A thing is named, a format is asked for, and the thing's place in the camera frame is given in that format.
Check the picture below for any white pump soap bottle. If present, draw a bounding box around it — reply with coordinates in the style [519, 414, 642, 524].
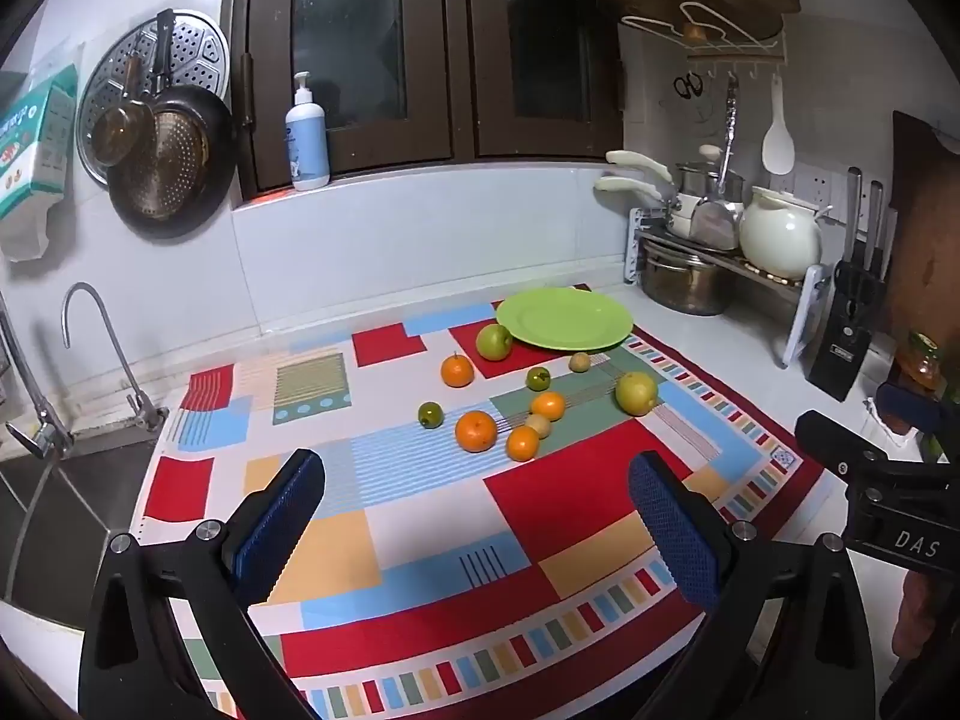
[285, 71, 331, 191]

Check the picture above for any large steel pot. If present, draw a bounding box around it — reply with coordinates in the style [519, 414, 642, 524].
[639, 240, 732, 316]

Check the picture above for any white wire wall rack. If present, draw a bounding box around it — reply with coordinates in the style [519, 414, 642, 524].
[585, 0, 800, 83]

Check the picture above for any white ceramic pot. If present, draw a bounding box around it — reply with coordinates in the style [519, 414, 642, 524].
[739, 186, 833, 280]

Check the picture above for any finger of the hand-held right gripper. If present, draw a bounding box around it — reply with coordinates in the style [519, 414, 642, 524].
[795, 411, 890, 477]
[877, 382, 960, 436]

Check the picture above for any colourful patchwork mat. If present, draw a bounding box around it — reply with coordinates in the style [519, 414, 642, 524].
[131, 285, 826, 720]

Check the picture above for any dark frying pan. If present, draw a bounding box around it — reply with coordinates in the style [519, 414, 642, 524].
[107, 9, 235, 241]

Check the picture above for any round steel steamer plate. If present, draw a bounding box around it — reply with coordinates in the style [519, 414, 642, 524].
[77, 10, 231, 185]

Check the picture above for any teal and white box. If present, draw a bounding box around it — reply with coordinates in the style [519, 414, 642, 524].
[0, 64, 80, 220]

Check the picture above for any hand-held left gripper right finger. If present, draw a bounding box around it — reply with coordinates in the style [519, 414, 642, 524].
[628, 452, 878, 720]

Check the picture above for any steel ladle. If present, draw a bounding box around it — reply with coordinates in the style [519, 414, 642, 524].
[690, 79, 745, 252]

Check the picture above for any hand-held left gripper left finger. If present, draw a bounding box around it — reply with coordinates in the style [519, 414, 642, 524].
[79, 448, 327, 720]

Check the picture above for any wooden cutting board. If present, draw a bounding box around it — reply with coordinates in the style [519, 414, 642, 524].
[889, 111, 960, 346]

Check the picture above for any black knife block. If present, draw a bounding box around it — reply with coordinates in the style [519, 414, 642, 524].
[808, 167, 897, 401]

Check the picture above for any person's right hand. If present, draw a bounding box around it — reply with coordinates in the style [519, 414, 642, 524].
[892, 570, 936, 662]

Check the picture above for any green apple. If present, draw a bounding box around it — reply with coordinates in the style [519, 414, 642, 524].
[476, 322, 515, 361]

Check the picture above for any white wall power outlet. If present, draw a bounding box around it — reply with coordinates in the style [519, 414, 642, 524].
[772, 161, 845, 203]

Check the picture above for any small copper pan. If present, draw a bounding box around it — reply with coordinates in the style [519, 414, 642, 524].
[90, 52, 155, 167]

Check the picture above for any curved steel faucet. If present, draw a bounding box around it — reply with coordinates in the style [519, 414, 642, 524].
[61, 283, 170, 432]

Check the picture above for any steel pot with lid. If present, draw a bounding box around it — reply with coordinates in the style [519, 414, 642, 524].
[675, 144, 745, 200]

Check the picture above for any steel sink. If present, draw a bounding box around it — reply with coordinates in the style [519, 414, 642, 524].
[0, 427, 162, 623]

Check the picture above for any white plastic bag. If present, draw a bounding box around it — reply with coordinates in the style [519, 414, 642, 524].
[0, 195, 61, 262]

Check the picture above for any dark brown window frame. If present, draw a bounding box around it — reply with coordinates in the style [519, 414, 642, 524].
[225, 0, 625, 205]

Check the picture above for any white rice paddle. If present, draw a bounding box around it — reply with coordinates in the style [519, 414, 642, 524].
[762, 75, 796, 175]

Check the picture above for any white pot shelf rack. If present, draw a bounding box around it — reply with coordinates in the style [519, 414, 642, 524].
[622, 206, 832, 370]

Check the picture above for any green plate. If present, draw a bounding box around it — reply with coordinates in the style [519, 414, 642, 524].
[496, 287, 635, 352]

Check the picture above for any glass jar with lid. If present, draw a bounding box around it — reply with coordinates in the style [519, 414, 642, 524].
[892, 330, 944, 391]

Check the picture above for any steel mixer faucet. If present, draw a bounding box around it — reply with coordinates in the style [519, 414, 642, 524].
[0, 300, 76, 460]

